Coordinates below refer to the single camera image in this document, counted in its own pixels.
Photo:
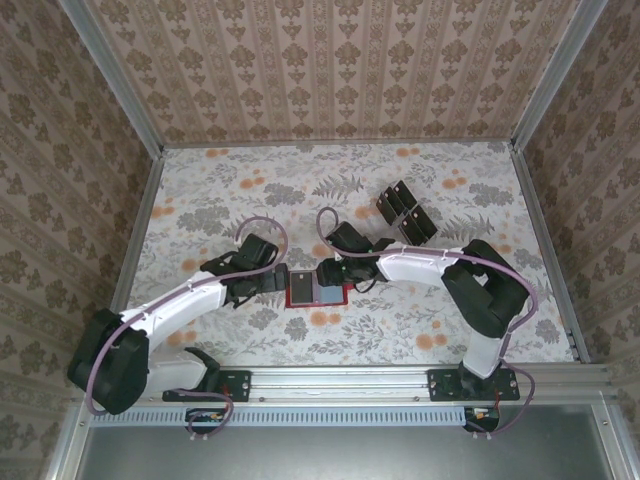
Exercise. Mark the clear acrylic card stand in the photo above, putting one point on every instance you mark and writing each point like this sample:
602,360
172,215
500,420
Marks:
404,216

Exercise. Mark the aluminium table edge rail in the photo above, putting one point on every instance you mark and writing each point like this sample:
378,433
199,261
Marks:
144,210
534,210

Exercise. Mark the grey metal panel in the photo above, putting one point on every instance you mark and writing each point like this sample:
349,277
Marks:
340,455

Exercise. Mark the black credit card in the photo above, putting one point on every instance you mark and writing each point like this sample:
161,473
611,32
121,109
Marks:
426,222
406,194
302,292
397,204
419,230
411,237
388,212

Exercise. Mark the aluminium frame post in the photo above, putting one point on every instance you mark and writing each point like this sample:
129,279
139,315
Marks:
551,75
117,82

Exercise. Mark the small black circuit board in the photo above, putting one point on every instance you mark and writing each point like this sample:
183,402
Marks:
207,419
482,419

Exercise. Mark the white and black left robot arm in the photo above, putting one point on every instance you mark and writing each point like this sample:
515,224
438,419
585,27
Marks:
190,302

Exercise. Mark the red leather card holder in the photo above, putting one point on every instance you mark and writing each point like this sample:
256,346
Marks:
330,296

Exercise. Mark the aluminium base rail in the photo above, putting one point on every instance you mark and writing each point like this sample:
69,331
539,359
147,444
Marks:
340,382

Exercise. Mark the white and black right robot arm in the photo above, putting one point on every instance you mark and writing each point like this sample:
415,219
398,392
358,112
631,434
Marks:
410,267

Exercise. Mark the floral table cover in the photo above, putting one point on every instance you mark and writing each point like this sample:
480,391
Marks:
225,175

